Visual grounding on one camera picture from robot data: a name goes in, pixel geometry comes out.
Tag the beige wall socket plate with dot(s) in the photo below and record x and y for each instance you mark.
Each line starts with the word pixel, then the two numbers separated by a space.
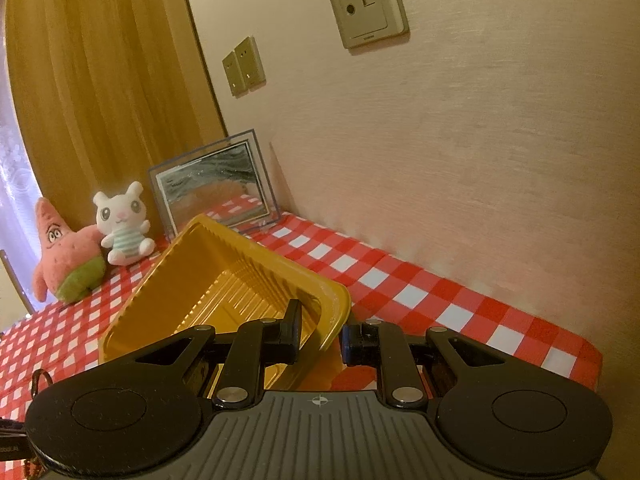
pixel 367 5

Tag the red checkered tablecloth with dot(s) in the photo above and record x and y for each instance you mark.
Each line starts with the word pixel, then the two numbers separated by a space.
pixel 425 300

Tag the brown curtain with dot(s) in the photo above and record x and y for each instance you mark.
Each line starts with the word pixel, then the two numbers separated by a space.
pixel 100 85

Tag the white bunny plush toy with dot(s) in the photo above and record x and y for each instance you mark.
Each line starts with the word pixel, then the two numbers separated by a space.
pixel 122 230

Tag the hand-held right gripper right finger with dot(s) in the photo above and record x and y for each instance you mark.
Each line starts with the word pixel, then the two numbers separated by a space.
pixel 350 346

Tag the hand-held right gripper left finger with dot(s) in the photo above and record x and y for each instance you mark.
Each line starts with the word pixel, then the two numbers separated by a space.
pixel 292 331

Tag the yellow plastic tray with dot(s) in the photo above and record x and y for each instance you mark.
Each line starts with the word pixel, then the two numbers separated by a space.
pixel 210 280

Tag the clear sand art frame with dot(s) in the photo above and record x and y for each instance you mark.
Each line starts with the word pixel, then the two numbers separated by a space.
pixel 215 185

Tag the white lace curtain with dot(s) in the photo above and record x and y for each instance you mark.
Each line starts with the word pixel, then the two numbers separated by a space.
pixel 12 185

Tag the pink starfish plush toy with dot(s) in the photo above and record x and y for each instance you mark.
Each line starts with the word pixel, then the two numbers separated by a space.
pixel 60 255

